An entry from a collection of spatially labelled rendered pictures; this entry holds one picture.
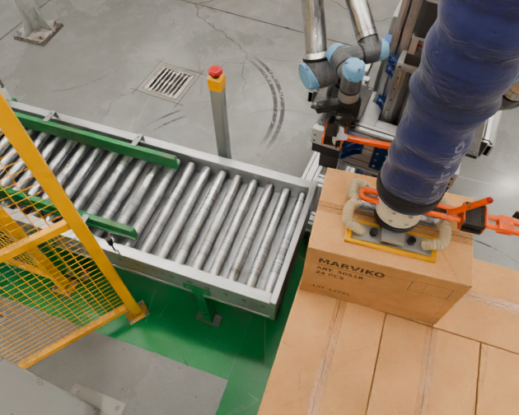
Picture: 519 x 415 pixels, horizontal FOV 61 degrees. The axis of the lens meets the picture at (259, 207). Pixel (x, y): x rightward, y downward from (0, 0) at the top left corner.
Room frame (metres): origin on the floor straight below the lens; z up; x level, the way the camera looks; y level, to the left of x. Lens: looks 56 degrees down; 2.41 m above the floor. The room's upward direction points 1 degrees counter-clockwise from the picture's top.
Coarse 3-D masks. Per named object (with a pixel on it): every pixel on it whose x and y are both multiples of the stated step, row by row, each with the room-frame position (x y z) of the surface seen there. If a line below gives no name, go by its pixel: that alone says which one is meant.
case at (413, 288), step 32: (320, 224) 0.88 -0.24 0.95; (320, 256) 0.77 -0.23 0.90; (352, 256) 0.74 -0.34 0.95; (384, 256) 0.74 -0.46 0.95; (448, 256) 0.74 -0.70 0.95; (320, 288) 0.76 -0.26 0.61; (352, 288) 0.73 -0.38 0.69; (384, 288) 0.69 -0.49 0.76; (416, 288) 0.66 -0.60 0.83; (448, 288) 0.64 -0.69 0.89
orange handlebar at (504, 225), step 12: (372, 144) 1.18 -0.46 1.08; (384, 144) 1.17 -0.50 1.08; (360, 192) 0.94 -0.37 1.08; (372, 192) 0.94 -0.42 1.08; (444, 204) 0.88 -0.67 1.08; (432, 216) 0.84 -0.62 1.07; (444, 216) 0.83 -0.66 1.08; (456, 216) 0.83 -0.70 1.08; (492, 216) 0.83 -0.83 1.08; (504, 216) 0.83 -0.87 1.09; (492, 228) 0.78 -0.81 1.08; (504, 228) 0.77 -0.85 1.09
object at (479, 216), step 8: (480, 208) 0.86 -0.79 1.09; (488, 208) 0.85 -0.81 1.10; (464, 216) 0.82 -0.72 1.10; (472, 216) 0.82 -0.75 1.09; (480, 216) 0.82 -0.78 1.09; (488, 216) 0.82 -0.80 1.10; (464, 224) 0.79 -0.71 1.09; (472, 224) 0.79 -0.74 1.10; (480, 224) 0.79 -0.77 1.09; (488, 224) 0.78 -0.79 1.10; (472, 232) 0.78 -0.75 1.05; (480, 232) 0.77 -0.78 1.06
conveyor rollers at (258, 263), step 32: (0, 160) 1.56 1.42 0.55; (96, 160) 1.57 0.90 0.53; (128, 160) 1.56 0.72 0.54; (32, 192) 1.34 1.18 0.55; (128, 192) 1.35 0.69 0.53; (160, 192) 1.33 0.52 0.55; (192, 192) 1.33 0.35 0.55; (288, 192) 1.33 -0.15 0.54; (160, 224) 1.14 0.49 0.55; (192, 224) 1.14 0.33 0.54; (256, 224) 1.13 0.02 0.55; (288, 224) 1.13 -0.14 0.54; (160, 256) 0.96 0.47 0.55; (224, 256) 0.96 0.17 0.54; (256, 256) 0.96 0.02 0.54
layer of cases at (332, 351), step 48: (480, 288) 0.78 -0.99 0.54; (288, 336) 0.57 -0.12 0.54; (336, 336) 0.57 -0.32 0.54; (384, 336) 0.57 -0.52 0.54; (432, 336) 0.57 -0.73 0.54; (480, 336) 0.57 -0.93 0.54; (288, 384) 0.38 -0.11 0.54; (336, 384) 0.38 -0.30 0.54; (384, 384) 0.38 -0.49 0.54; (432, 384) 0.38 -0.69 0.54; (480, 384) 0.37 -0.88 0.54
